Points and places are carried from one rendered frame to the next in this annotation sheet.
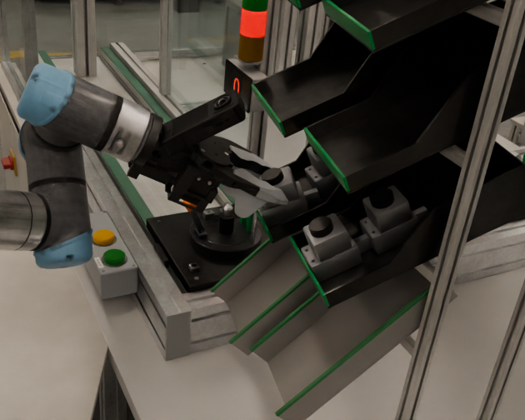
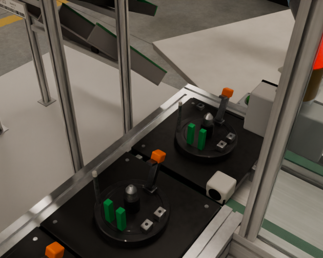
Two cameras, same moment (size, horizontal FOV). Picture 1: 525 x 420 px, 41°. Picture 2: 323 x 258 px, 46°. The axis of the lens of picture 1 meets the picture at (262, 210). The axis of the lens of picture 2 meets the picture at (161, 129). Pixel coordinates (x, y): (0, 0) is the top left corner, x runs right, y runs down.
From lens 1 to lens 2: 1.71 m
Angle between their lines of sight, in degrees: 105
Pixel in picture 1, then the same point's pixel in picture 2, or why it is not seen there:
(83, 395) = (204, 86)
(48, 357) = (239, 93)
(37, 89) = not seen: outside the picture
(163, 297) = (200, 91)
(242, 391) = (136, 112)
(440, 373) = (17, 167)
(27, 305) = not seen: hidden behind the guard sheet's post
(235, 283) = (154, 73)
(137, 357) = not seen: hidden behind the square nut
